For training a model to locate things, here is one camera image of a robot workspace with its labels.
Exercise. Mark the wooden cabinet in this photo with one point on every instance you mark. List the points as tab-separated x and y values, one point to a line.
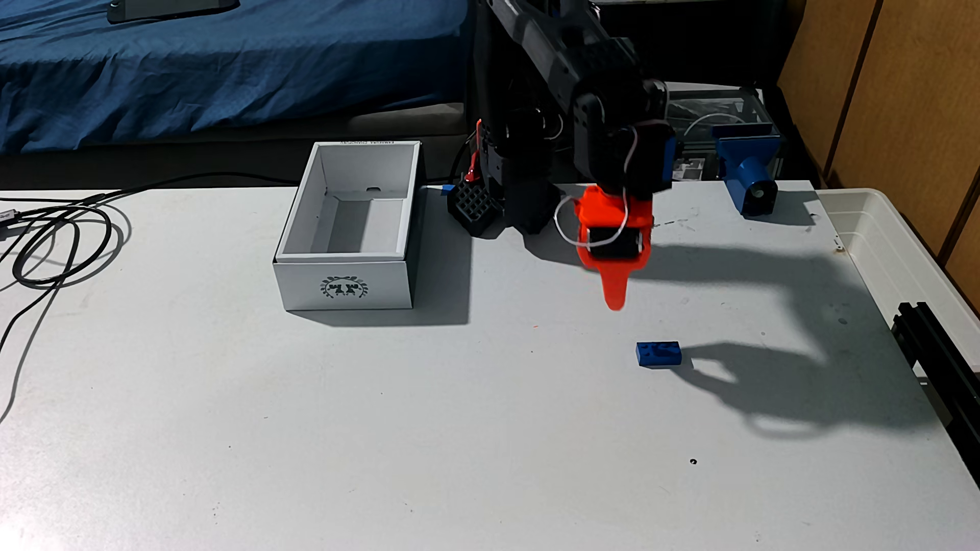
903	92

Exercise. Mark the grey bed base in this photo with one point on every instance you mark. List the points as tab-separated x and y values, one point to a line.
230	149

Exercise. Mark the white plastic bin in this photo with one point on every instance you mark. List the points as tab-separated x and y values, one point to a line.
880	245

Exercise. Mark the clear enclosure with black frame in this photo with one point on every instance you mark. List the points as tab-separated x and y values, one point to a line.
704	115

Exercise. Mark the blue toy brick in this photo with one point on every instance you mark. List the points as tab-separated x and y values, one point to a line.
658	353

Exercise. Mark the black aluminium extrusion bar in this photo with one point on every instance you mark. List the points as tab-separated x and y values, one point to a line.
938	360

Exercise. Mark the blue bed sheet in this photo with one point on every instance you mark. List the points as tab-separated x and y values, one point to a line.
230	61

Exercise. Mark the blue printed camera mount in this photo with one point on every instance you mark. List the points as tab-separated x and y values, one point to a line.
746	172

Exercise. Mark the white cardboard box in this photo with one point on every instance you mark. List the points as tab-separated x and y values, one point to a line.
344	287

